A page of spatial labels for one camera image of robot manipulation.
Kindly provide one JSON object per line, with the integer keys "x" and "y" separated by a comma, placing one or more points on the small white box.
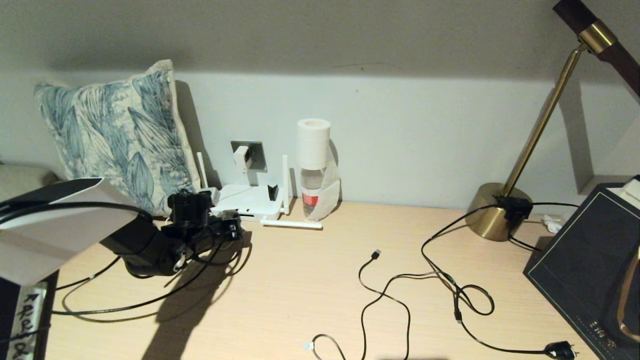
{"x": 632, "y": 190}

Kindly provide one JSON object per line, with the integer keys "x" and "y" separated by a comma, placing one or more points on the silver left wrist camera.
{"x": 214, "y": 196}

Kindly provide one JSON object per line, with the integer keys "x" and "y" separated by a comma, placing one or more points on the small black clip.
{"x": 273, "y": 192}

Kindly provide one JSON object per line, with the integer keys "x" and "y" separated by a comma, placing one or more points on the blue leaf print pillow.
{"x": 120, "y": 135}

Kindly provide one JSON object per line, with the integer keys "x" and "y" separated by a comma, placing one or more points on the white paper roll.
{"x": 313, "y": 145}

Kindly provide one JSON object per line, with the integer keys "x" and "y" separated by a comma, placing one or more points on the clear bottle with red label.
{"x": 311, "y": 200}

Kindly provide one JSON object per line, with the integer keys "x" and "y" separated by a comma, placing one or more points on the small crumpled white paper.
{"x": 552, "y": 223}

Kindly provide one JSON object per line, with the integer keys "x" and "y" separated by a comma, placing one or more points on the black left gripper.
{"x": 229, "y": 231}

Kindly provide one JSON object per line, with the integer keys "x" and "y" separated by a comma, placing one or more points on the brass desk lamp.
{"x": 495, "y": 220}

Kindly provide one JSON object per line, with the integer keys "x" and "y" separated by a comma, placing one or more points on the white power adapter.
{"x": 242, "y": 159}

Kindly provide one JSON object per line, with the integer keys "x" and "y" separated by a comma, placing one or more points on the grey wall socket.
{"x": 257, "y": 152}

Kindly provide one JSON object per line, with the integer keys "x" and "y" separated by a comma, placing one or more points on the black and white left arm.
{"x": 57, "y": 232}

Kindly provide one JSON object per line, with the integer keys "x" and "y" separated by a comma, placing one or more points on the white router with antennas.
{"x": 255, "y": 205}

